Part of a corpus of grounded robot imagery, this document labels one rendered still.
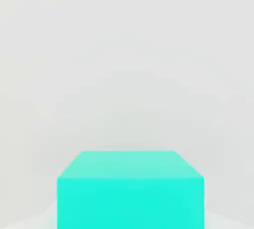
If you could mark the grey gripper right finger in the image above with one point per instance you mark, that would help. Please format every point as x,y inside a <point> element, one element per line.
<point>216,222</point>

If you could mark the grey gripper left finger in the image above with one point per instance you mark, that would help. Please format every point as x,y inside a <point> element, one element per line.
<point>43,221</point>

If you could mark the small turquoise cube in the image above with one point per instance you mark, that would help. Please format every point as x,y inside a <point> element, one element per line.
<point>130,201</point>

